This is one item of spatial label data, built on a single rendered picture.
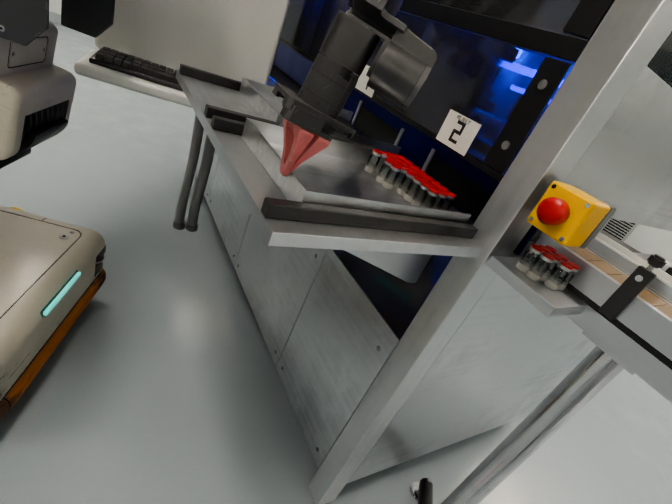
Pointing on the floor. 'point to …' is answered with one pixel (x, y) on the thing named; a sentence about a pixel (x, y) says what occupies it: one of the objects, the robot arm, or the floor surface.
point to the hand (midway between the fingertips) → (285, 168)
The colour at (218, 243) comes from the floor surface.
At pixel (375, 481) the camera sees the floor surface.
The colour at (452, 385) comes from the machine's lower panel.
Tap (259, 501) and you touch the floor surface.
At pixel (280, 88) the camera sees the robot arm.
